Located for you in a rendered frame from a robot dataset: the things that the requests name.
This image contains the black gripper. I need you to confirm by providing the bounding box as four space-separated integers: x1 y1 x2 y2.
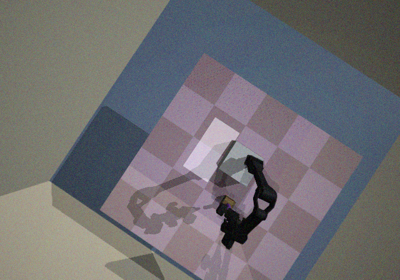
216 203 245 226

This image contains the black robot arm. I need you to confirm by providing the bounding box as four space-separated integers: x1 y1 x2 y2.
221 155 278 250

